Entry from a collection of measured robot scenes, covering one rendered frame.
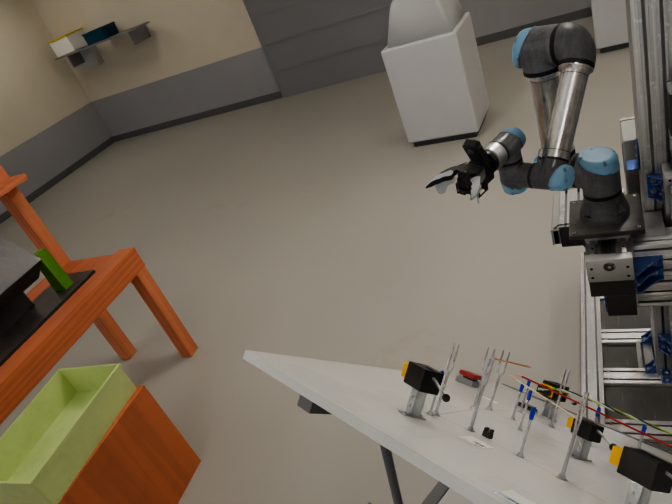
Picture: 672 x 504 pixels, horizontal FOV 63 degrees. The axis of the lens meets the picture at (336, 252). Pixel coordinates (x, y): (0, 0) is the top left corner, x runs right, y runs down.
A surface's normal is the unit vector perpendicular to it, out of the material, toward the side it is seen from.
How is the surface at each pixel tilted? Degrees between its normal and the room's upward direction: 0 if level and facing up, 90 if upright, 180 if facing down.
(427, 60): 90
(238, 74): 90
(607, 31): 90
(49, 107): 90
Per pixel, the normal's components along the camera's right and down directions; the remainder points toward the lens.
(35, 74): 0.88, -0.09
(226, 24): -0.33, 0.59
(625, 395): -0.34, -0.80
